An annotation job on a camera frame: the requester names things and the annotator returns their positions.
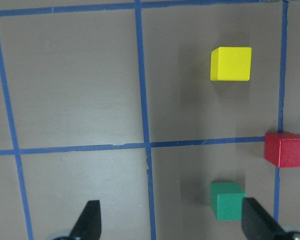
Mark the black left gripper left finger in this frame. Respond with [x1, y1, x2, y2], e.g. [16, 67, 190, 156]
[69, 200, 102, 240]

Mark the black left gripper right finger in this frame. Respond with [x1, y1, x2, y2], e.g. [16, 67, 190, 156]
[241, 197, 286, 240]

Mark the red wooden block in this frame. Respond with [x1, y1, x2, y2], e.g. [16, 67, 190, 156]
[264, 132, 300, 168]

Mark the green wooden block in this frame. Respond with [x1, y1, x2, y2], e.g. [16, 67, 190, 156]
[210, 182, 246, 221]

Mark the yellow wooden block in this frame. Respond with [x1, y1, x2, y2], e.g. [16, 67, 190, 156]
[210, 46, 252, 82]

